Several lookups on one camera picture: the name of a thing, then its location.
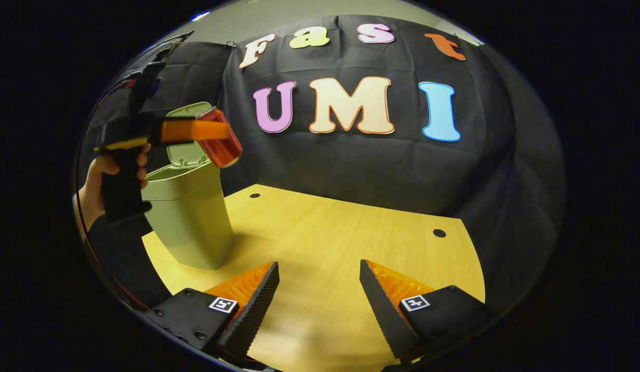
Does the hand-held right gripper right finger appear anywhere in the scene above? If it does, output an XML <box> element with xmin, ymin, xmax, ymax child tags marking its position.
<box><xmin>359</xmin><ymin>259</ymin><xmax>496</xmax><ymax>362</ymax></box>

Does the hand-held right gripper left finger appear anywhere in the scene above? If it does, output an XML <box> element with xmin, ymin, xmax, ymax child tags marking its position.
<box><xmin>143</xmin><ymin>261</ymin><xmax>280</xmax><ymax>362</ymax></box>

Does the red pop can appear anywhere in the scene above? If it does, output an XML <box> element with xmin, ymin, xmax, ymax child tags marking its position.
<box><xmin>196</xmin><ymin>107</ymin><xmax>244</xmax><ymax>169</ymax></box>

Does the green desktop garbage bin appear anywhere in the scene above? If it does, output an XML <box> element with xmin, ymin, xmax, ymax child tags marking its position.
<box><xmin>142</xmin><ymin>102</ymin><xmax>235</xmax><ymax>271</ymax></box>

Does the wooden desktop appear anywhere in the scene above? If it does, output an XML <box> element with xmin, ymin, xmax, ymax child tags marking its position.
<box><xmin>142</xmin><ymin>184</ymin><xmax>486</xmax><ymax>372</ymax></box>

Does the black backdrop cloth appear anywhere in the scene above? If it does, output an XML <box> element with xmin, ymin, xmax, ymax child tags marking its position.
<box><xmin>77</xmin><ymin>14</ymin><xmax>566</xmax><ymax>311</ymax></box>

